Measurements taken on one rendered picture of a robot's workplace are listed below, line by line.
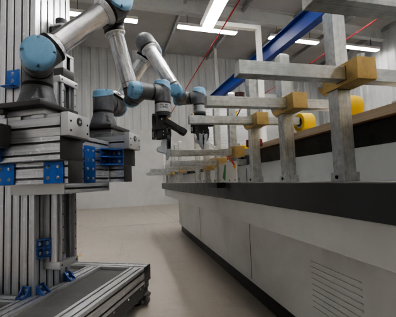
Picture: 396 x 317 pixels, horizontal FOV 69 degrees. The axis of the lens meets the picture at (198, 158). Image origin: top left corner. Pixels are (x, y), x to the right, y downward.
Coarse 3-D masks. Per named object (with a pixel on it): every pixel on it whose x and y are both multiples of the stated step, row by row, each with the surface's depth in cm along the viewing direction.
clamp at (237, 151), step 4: (228, 148) 142; (232, 148) 137; (236, 148) 134; (240, 148) 134; (244, 148) 135; (232, 152) 137; (236, 152) 134; (240, 152) 134; (244, 152) 135; (232, 156) 137; (236, 156) 134; (240, 156) 134; (244, 156) 134
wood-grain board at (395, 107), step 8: (392, 104) 76; (368, 112) 83; (376, 112) 81; (384, 112) 78; (392, 112) 76; (352, 120) 89; (360, 120) 86; (368, 120) 84; (312, 128) 109; (320, 128) 104; (328, 128) 100; (296, 136) 119; (304, 136) 114; (264, 144) 148; (272, 144) 139
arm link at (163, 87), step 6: (156, 84) 129; (162, 84) 129; (168, 84) 131; (156, 90) 127; (162, 90) 129; (168, 90) 131; (156, 96) 128; (162, 96) 129; (168, 96) 131; (156, 102) 130; (162, 102) 129; (168, 102) 130
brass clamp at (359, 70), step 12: (348, 60) 64; (360, 60) 62; (372, 60) 63; (348, 72) 64; (360, 72) 62; (372, 72) 62; (324, 84) 72; (336, 84) 68; (348, 84) 66; (360, 84) 66
